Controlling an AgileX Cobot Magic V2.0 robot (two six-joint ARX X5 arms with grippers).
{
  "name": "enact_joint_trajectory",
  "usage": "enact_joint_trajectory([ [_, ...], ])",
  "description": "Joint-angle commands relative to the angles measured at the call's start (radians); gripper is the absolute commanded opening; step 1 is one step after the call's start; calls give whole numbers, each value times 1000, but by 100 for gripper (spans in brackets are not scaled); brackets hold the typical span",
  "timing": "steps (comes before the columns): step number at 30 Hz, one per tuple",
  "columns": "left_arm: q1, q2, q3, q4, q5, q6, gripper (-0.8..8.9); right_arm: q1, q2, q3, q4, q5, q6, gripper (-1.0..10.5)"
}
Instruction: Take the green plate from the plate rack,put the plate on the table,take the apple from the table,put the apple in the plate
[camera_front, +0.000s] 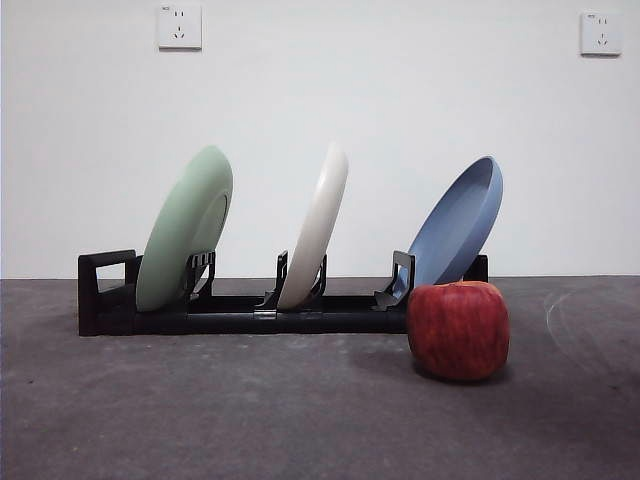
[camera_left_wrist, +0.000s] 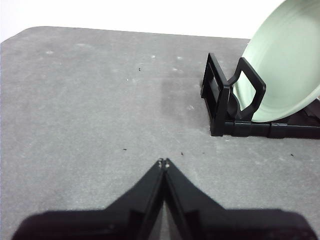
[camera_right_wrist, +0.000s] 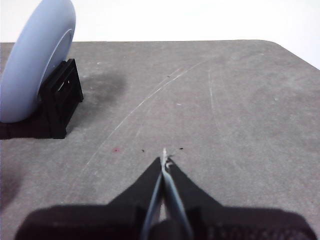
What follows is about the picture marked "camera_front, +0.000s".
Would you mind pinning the red apple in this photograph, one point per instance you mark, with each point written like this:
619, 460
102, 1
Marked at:
457, 330

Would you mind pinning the blue round plate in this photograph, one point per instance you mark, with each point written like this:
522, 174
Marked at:
455, 230

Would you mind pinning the green round plate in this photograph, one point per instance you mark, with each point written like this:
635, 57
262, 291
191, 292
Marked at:
175, 225

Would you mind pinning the white round plate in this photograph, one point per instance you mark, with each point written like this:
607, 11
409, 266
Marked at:
315, 240

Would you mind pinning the black plate rack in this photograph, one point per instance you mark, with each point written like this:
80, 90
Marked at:
225, 320

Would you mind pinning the white wall socket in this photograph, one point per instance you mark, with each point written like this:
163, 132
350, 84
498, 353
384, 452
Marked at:
602, 34
180, 27

